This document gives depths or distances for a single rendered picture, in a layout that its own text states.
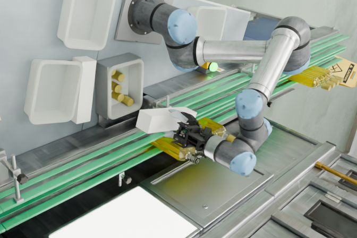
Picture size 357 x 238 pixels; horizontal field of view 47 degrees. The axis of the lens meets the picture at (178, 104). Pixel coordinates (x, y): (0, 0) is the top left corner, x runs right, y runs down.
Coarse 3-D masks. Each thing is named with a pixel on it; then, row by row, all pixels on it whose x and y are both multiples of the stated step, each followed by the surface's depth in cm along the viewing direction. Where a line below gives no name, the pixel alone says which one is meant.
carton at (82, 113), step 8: (80, 56) 149; (88, 64) 145; (88, 72) 147; (88, 80) 148; (80, 88) 147; (88, 88) 149; (80, 96) 148; (88, 96) 151; (80, 104) 149; (88, 104) 152; (80, 112) 151; (88, 112) 153; (72, 120) 153; (80, 120) 152; (88, 120) 155
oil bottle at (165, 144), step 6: (162, 138) 167; (168, 138) 167; (156, 144) 170; (162, 144) 167; (168, 144) 164; (174, 144) 163; (180, 144) 164; (168, 150) 166; (174, 150) 163; (180, 150) 161; (186, 150) 161; (174, 156) 164; (180, 156) 162
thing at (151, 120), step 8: (144, 112) 135; (152, 112) 137; (160, 112) 140; (168, 112) 142; (192, 112) 150; (144, 120) 135; (152, 120) 134; (160, 120) 137; (168, 120) 140; (176, 120) 144; (144, 128) 135; (152, 128) 135; (160, 128) 139; (168, 128) 142; (176, 128) 145
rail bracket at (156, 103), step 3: (168, 96) 161; (168, 99) 162; (153, 102) 167; (156, 102) 166; (159, 102) 167; (168, 102) 162; (153, 105) 167; (156, 105) 166; (159, 105) 166; (162, 105) 165; (165, 105) 164; (168, 105) 163; (165, 132) 167
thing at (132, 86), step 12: (108, 72) 150; (132, 72) 166; (108, 84) 152; (120, 84) 166; (132, 84) 168; (108, 96) 154; (132, 96) 170; (108, 108) 157; (120, 108) 166; (132, 108) 167
